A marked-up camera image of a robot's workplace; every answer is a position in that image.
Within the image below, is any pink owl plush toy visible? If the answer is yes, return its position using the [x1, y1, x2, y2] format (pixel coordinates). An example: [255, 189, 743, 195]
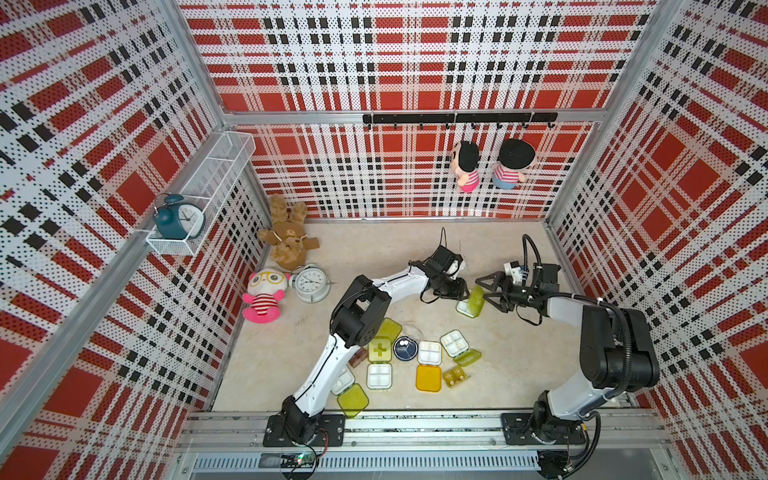
[242, 269, 290, 324]

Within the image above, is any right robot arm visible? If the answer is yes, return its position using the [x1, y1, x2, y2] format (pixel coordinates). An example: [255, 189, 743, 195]
[475, 263, 660, 444]

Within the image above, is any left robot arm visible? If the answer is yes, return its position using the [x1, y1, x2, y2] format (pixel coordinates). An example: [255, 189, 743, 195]
[280, 245, 469, 443]

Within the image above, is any green pillbox white tray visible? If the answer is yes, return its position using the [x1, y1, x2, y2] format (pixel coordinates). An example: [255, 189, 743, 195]
[456, 285, 485, 318]

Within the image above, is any black corrugated right cable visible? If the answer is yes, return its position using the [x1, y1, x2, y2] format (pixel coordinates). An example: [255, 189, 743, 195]
[520, 233, 544, 280]

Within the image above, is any pink dressed hanging doll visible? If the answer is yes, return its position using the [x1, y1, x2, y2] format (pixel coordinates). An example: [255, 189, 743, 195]
[450, 141, 480, 194]

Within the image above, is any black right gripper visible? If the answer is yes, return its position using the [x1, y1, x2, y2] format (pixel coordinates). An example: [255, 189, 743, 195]
[476, 271, 539, 313]

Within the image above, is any teal alarm clock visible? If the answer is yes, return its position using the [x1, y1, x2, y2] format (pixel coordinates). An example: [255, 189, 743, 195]
[153, 192, 205, 240]

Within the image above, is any white alarm clock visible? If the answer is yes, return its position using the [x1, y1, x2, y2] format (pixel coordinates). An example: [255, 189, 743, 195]
[289, 264, 331, 304]

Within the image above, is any metal base rail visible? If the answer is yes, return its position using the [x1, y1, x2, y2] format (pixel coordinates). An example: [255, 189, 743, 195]
[168, 409, 685, 479]

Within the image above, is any small brown pillbox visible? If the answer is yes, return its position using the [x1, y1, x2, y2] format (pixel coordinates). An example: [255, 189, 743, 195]
[348, 347, 368, 368]

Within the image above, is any open green pillbox front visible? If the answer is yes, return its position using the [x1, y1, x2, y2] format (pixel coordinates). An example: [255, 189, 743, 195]
[331, 367, 370, 418]

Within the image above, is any round blue pillbox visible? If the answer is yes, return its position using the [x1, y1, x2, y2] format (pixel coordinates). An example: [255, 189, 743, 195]
[392, 336, 419, 362]

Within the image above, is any green pillbox with cross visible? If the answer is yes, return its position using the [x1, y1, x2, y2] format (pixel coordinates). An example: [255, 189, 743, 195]
[367, 337, 393, 364]

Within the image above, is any black hook rail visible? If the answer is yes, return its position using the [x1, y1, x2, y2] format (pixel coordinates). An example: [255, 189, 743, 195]
[362, 112, 559, 126]

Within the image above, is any blue dressed hanging doll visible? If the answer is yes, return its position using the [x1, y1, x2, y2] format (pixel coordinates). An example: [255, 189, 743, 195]
[492, 138, 535, 190]

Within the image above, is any white wire shelf basket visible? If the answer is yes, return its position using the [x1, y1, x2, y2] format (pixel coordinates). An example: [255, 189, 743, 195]
[146, 131, 255, 257]

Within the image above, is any small yellow transparent pillbox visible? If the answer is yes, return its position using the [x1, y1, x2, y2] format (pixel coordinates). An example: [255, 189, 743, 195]
[442, 365, 469, 388]

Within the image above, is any brown teddy bear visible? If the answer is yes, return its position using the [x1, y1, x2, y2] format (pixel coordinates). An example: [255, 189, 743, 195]
[257, 195, 320, 271]

